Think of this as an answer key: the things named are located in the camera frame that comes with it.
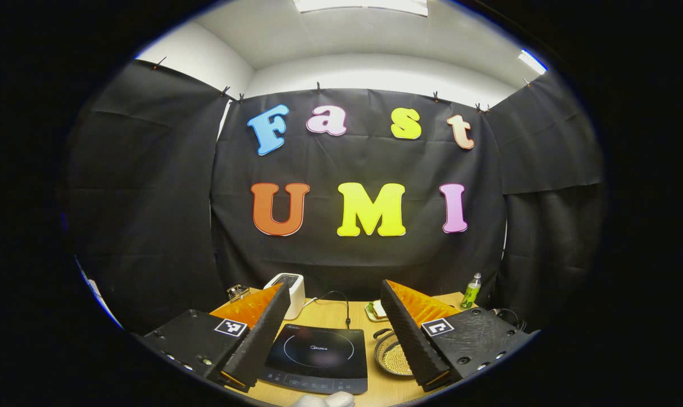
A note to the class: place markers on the ceiling light panel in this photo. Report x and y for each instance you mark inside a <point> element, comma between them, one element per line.
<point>364,5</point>
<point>532,61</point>

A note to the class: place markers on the small glass cup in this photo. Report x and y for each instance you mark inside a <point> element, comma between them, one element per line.
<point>238,293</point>

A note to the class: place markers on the black induction cooktop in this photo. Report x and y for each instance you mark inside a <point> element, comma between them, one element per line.
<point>318,362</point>

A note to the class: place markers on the stainless steel pot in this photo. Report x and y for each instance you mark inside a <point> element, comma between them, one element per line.
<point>382,353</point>

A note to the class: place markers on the pile of soybeans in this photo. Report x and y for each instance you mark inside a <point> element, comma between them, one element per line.
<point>396,357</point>

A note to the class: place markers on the green label drink bottle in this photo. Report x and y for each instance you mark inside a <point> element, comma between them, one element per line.
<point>470,294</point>

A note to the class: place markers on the sandwich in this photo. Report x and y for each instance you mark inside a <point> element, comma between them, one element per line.
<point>379,308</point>

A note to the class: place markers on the row of black clips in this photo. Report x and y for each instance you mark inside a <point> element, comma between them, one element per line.
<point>318,87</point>

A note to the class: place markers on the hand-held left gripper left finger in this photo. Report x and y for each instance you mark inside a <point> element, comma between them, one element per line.
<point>262,345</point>

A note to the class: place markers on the white toaster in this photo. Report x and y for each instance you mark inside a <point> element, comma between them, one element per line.
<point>296,294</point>

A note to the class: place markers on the white rounded object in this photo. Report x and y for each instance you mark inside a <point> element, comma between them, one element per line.
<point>324,400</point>

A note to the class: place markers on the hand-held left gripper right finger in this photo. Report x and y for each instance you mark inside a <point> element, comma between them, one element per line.
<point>412,345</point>

